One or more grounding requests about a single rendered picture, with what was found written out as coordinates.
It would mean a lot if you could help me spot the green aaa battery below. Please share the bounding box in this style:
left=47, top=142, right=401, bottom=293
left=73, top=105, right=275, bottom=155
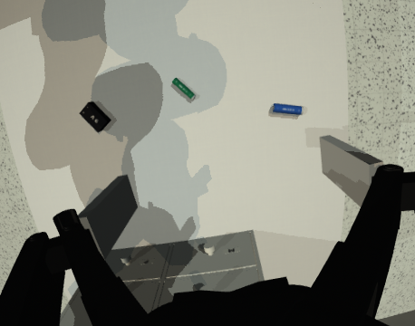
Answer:
left=172, top=78, right=197, bottom=100

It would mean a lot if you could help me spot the black nine-volt battery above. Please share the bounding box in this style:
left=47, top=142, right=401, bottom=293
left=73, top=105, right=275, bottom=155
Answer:
left=80, top=101, right=111, bottom=132

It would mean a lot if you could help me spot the blue battery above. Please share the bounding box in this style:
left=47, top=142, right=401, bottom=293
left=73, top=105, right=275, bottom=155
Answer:
left=273, top=103, right=304, bottom=115

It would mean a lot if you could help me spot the small grey chest of drawers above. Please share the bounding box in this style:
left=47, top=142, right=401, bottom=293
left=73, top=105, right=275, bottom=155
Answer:
left=60, top=230, right=265, bottom=321

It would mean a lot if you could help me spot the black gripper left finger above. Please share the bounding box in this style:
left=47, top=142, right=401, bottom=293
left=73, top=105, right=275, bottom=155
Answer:
left=0, top=175, right=159, bottom=326

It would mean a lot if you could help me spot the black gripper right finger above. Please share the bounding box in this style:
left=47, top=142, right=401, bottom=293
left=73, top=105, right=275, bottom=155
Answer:
left=280, top=135, right=415, bottom=326

